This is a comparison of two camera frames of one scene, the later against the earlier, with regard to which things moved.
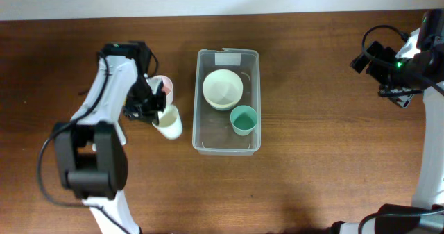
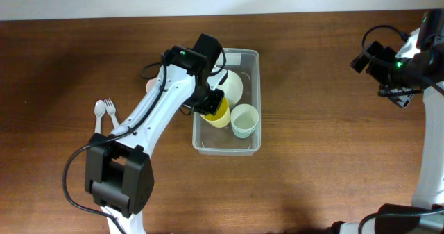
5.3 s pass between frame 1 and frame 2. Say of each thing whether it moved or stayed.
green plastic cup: stayed
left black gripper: moved
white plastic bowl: stayed
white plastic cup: moved
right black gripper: stayed
